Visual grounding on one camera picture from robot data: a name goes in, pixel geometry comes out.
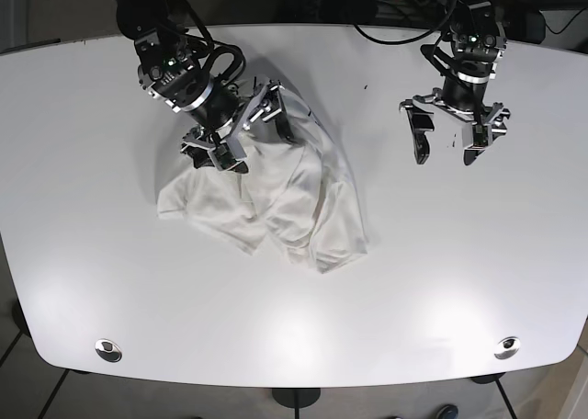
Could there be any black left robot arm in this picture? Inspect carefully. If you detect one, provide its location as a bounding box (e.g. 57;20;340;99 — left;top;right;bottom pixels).
399;1;511;166

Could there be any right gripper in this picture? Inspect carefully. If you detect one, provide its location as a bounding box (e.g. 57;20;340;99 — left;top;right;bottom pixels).
138;59;296;173

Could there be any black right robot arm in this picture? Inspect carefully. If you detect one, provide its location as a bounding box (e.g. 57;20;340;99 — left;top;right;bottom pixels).
116;0;298;174

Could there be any right chrome table grommet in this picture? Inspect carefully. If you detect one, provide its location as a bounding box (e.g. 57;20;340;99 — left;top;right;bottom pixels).
493;336;521;360

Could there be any chrome table grommet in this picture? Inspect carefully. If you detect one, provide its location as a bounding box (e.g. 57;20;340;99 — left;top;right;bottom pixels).
95;338;122;363
493;336;521;360

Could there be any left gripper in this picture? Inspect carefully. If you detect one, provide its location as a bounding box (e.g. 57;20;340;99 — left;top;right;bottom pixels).
399;62;511;165

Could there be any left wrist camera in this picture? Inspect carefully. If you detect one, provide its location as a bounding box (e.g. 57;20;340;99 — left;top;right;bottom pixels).
472;124;492;150

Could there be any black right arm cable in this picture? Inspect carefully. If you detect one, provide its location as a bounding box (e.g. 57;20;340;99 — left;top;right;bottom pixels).
176;0;245;87

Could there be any white printed T-shirt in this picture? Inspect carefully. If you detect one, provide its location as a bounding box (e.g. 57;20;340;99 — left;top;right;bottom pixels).
157;88;368;273

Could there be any dark shoe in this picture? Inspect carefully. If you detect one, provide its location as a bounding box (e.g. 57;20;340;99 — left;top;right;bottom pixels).
435;404;459;419

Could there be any black table base foot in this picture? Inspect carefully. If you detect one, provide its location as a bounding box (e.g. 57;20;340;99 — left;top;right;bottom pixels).
271;388;321;409

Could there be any left chrome table grommet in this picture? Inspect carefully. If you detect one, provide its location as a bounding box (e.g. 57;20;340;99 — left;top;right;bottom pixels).
95;338;122;363

